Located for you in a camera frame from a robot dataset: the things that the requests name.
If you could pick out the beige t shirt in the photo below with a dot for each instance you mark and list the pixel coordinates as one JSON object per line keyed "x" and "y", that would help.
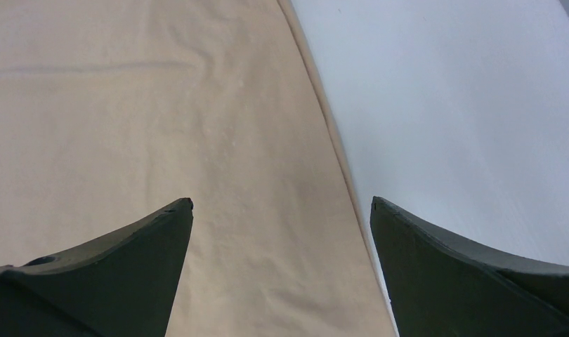
{"x": 110, "y": 110}

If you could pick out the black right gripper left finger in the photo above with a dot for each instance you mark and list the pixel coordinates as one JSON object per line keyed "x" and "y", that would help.
{"x": 120, "y": 284}

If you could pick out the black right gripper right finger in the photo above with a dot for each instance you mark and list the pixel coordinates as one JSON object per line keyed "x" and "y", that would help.
{"x": 443, "y": 284}

